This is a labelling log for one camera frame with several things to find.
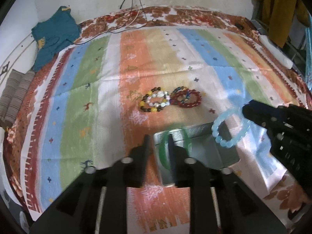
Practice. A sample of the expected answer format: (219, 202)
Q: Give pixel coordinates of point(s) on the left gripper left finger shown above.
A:
(136, 169)

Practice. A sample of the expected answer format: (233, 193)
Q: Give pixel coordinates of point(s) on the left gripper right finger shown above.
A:
(182, 166)

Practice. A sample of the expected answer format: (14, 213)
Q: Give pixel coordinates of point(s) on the green jade bangle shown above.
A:
(163, 146)

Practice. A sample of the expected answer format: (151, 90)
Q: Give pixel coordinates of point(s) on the silver metal tray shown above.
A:
(204, 149)

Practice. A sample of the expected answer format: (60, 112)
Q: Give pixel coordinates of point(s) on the striped colourful cloth mat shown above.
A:
(151, 77)

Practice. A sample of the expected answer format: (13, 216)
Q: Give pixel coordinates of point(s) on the small black object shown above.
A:
(239, 26)

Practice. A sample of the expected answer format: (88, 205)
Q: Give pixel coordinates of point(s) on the mustard yellow hanging cloth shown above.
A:
(278, 16)

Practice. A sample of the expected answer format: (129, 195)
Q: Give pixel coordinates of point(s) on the brown striped folded fabric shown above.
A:
(13, 95)

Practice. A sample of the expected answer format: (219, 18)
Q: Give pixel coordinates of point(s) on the teal knitted garment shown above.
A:
(53, 35)

